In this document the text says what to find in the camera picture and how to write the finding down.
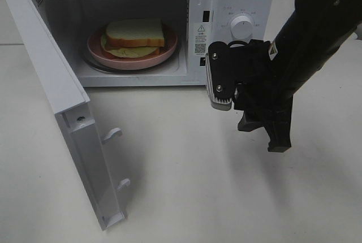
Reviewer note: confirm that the pink round plate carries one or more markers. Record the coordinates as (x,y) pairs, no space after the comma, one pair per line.
(148,61)

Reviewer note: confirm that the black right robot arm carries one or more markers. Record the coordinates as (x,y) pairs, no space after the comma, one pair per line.
(310,37)

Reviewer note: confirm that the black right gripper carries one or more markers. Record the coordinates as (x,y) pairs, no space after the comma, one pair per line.
(255,81)

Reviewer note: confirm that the white bread sandwich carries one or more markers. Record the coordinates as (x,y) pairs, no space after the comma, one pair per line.
(132,38)

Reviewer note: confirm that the white microwave oven body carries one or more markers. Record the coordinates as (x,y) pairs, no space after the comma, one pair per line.
(196,22)

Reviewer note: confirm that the upper white power knob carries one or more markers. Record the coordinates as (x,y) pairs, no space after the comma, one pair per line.
(241,26)

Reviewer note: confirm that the white microwave door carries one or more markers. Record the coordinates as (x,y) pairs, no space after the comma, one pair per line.
(70,105)

